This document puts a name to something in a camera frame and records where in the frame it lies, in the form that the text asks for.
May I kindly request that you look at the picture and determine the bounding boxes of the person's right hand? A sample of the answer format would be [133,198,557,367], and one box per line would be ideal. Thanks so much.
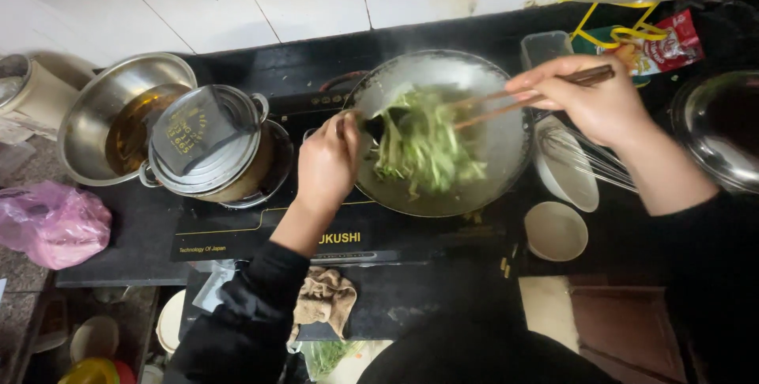
[505,55,653,148]

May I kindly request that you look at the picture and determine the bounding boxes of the person's left hand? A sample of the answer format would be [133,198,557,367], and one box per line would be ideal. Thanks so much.
[295,110,363,213]

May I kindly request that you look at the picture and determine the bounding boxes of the brown wooden chopstick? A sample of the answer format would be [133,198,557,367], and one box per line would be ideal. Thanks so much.
[453,71,616,131]
[452,64,616,110]

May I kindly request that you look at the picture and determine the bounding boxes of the metal spatula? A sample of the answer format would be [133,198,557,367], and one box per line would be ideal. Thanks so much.
[337,81,416,143]

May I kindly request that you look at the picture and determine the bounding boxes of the clear plastic container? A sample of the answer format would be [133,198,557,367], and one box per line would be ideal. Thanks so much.
[521,31,575,72]

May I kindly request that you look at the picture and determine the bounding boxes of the grey metal wok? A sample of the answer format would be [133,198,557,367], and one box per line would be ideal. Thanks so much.
[344,49,534,219]

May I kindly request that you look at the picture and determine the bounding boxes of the white oval bowl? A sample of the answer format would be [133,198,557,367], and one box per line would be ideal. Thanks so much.
[532,115,600,213]

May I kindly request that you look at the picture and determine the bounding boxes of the green leafy vegetables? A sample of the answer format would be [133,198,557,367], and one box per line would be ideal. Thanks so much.
[372,88,488,196]

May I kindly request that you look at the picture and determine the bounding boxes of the red seasoning packet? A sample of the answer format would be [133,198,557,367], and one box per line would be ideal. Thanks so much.
[572,9,705,86]

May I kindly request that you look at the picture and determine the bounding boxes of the small white round bowl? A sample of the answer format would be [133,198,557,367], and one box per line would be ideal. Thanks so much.
[524,201,589,263]

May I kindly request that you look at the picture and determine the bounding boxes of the black plastic bag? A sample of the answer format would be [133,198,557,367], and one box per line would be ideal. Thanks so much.
[691,0,759,72]

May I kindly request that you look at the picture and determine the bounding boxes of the brown wooden cabinet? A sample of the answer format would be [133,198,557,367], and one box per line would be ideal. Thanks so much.
[569,285,690,384]

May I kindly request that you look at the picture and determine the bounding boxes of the steel cooking pot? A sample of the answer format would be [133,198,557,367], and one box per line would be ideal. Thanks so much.
[138,119,294,210]

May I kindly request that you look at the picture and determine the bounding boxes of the brown dish cloth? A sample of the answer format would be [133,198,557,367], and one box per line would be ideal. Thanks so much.
[288,266,358,344]

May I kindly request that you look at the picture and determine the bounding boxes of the black induction cooktop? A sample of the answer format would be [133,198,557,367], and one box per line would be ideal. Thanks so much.
[171,70,523,264]

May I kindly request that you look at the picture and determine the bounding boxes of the steel pot lid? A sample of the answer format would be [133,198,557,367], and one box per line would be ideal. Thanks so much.
[148,84,269,196]

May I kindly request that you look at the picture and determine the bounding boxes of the clear bag of greens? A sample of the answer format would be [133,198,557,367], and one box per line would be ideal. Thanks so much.
[298,339,366,382]

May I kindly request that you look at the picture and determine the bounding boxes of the clear plastic wrapper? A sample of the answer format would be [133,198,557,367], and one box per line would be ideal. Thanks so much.
[191,260,238,314]

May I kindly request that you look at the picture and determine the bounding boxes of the white plate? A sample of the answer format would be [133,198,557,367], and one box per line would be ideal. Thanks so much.
[156,289,187,354]

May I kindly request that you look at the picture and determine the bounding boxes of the large steel mixing bowl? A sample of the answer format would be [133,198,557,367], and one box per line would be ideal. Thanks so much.
[57,52,198,187]

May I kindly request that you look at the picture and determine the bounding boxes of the white rice cooker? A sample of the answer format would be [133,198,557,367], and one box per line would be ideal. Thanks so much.
[0,54,81,131]

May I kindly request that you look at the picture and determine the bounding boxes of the pink plastic bag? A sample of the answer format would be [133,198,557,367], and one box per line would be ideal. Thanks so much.
[0,181,113,270]

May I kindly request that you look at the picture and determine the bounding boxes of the beige cup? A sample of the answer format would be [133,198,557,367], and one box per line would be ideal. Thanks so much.
[70,315,120,365]

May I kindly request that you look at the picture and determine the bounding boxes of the yellow and red container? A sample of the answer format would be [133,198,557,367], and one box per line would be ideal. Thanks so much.
[58,358,138,384]

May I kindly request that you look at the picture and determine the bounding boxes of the wire whisk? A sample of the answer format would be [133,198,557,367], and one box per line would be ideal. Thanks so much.
[538,125,639,193]

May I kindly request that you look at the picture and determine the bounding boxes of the yellow plastic bag handles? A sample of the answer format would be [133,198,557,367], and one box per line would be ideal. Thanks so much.
[569,0,700,51]

